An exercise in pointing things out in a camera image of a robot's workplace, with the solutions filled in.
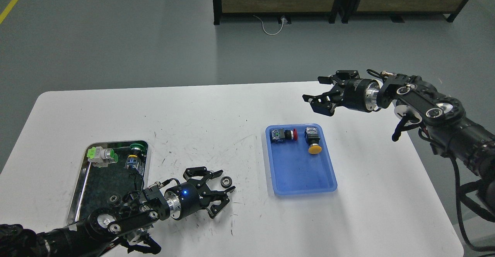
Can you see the black gripper screen left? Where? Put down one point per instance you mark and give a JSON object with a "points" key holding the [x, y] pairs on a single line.
{"points": [[187, 199]]}

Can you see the black gripper screen right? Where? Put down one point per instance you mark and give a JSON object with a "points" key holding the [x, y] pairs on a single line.
{"points": [[358, 94]]}

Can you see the black gear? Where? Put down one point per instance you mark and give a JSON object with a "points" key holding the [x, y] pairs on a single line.
{"points": [[115, 200], [226, 182]]}

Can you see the blue plastic tray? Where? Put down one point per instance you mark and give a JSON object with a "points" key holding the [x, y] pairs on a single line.
{"points": [[296, 172]]}

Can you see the silver metal tray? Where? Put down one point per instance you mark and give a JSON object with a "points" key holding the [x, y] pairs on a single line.
{"points": [[95, 186]]}

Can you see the yellow push button switch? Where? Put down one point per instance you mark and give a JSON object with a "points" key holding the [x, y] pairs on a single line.
{"points": [[313, 138]]}

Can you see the red push button switch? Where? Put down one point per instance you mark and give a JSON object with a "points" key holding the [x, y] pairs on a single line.
{"points": [[280, 135]]}

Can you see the green mushroom button switch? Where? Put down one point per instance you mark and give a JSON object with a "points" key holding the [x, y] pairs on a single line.
{"points": [[136, 158]]}

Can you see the green push button switch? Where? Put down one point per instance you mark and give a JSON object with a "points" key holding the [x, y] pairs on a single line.
{"points": [[101, 157]]}

